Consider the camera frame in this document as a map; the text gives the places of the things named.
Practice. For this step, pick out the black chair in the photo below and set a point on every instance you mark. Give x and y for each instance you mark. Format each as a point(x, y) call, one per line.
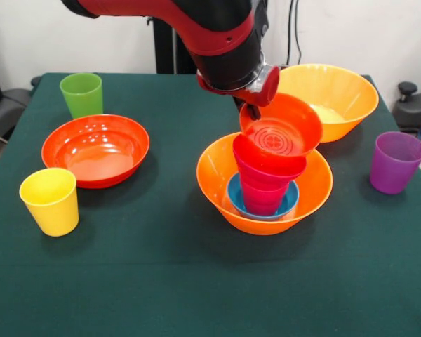
point(3, 105)

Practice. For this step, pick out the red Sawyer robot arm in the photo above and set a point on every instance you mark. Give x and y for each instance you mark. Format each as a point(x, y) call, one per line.
point(224, 63)

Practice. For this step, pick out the purple plastic cup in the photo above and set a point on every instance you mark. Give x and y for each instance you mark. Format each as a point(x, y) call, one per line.
point(394, 168)

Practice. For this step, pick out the wide red bowl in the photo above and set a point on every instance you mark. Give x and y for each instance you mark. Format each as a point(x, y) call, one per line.
point(94, 151)

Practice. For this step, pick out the large orange bowl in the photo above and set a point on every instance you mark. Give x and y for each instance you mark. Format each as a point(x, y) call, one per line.
point(214, 182)
point(344, 91)

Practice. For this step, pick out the dark green tablecloth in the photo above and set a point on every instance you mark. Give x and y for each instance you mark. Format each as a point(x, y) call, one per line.
point(210, 298)

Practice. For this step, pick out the pink plastic cup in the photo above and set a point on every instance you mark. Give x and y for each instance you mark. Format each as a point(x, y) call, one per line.
point(263, 200)

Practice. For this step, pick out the small red bowl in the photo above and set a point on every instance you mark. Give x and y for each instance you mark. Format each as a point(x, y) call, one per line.
point(287, 119)

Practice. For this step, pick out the blue plastic bowl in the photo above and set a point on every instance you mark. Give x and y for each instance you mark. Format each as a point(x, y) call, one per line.
point(235, 200)

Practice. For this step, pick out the yellow plastic cup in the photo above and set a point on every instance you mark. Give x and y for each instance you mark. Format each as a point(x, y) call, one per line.
point(51, 203)

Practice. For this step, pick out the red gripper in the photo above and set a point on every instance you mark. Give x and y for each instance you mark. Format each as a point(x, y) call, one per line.
point(270, 87)

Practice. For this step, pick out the green plastic cup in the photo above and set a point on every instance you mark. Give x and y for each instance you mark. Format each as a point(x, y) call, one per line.
point(80, 94)

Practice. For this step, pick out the pink plastic bowl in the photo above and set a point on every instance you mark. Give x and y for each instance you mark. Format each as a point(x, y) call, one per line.
point(263, 165)

